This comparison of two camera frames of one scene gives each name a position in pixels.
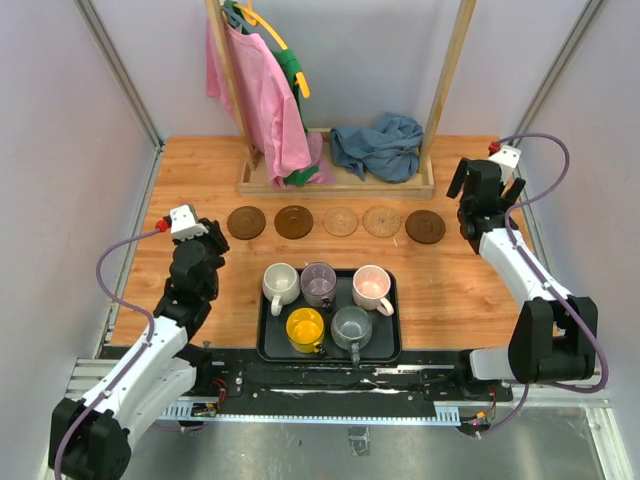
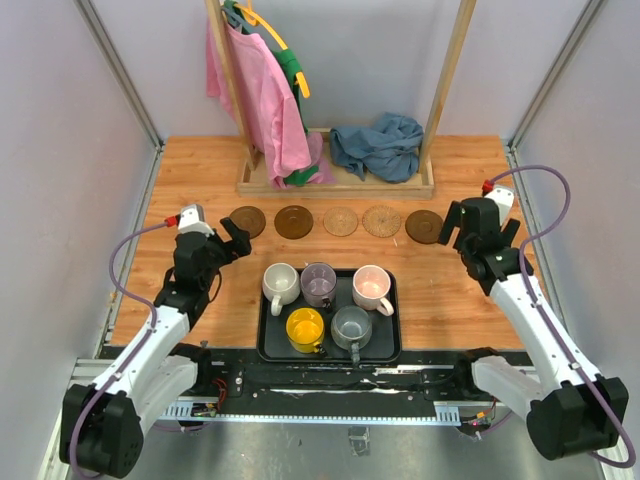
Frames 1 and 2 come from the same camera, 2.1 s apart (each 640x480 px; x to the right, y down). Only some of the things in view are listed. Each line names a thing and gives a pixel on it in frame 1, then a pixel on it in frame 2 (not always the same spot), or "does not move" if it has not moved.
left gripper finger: (214, 230) → (240, 244)
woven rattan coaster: (381, 221) does not move
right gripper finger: (458, 179) → (453, 221)
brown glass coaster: (293, 222) does not move
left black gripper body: (213, 248) does not move
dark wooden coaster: (424, 227) does not move
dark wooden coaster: (246, 222) does not move
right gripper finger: (515, 190) → (509, 232)
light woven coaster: (340, 221) does not move
